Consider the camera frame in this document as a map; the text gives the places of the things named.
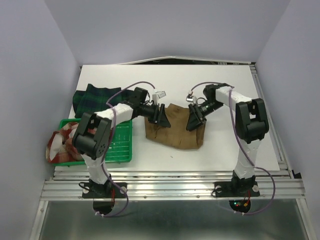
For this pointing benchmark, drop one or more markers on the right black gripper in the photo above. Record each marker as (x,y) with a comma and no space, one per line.
(195,120)

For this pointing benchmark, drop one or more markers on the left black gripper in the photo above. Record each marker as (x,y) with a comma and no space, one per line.
(163,120)

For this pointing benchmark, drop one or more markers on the tan pleated skirt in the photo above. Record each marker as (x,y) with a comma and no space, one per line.
(175,136)

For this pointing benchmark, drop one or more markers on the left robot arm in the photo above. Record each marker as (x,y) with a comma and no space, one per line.
(94,134)

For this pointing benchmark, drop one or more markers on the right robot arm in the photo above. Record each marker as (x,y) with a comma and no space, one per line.
(250,125)

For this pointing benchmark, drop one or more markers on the green plastic tray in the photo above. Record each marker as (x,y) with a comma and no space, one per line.
(120,150)

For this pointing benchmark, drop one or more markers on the green plaid skirt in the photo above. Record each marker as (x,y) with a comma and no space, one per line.
(94,99)

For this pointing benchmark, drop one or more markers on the red plaid skirt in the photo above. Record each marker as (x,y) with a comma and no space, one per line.
(59,149)

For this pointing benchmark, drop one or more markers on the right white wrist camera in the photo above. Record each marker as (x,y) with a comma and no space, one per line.
(190,98)

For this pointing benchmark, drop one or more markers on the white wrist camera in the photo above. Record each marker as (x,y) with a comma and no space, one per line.
(157,95)
(190,98)

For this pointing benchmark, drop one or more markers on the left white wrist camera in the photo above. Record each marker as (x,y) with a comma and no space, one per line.
(157,95)

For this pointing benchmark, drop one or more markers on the aluminium frame rail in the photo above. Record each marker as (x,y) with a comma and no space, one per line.
(175,205)

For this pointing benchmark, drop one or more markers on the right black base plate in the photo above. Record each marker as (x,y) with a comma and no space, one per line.
(226,189)

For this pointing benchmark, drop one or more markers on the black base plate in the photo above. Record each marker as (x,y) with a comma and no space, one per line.
(226,189)
(92,190)

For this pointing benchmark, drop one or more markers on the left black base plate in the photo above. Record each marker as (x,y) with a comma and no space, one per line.
(92,190)

